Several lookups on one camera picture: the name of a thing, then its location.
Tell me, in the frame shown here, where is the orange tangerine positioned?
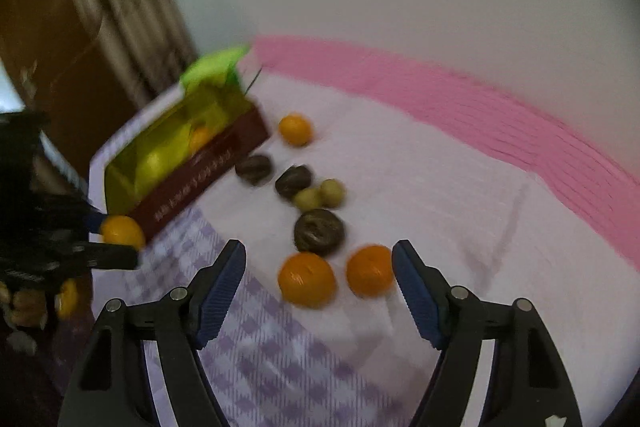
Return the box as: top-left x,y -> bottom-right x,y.
188,124 -> 215,155
100,216 -> 146,251
278,253 -> 337,309
345,244 -> 395,298
278,113 -> 314,147

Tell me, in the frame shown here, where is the dark passion fruit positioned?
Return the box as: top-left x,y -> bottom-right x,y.
234,154 -> 273,186
274,165 -> 314,200
293,208 -> 346,257

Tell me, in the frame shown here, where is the orange tangerine in tin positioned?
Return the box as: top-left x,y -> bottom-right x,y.
188,124 -> 215,155

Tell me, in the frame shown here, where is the gold rectangular metal tin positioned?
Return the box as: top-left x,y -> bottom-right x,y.
102,82 -> 272,242

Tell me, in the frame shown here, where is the brown striped curtain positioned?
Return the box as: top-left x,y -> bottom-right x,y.
58,0 -> 199,108

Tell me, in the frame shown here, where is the green tissue pack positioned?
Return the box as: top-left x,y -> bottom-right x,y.
179,46 -> 250,92

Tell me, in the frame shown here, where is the pink foam mat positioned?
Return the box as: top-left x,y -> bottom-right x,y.
253,36 -> 639,265

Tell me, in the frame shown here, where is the small green longan left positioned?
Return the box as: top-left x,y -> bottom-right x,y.
293,186 -> 323,213

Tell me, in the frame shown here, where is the small green longan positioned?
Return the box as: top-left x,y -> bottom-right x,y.
293,186 -> 323,213
319,179 -> 346,208

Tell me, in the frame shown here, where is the white purple checkered tablecloth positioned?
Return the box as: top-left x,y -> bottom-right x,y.
93,72 -> 639,426

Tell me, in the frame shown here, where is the small green longan right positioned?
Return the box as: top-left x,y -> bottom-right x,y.
319,179 -> 346,208

